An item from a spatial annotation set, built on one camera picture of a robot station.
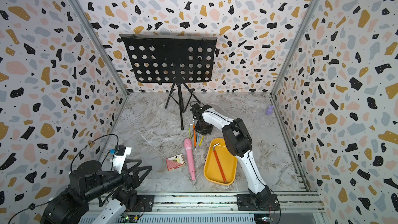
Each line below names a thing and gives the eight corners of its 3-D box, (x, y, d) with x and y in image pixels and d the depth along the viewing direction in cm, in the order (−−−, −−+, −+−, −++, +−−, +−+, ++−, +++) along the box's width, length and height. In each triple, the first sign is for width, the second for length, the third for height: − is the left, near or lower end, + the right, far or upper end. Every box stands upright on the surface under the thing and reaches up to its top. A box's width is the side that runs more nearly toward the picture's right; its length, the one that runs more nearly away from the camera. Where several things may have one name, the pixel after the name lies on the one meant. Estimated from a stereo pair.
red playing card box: (168, 171, 86) (167, 169, 84) (165, 160, 90) (165, 158, 88) (185, 164, 88) (185, 162, 87) (182, 154, 92) (181, 152, 91)
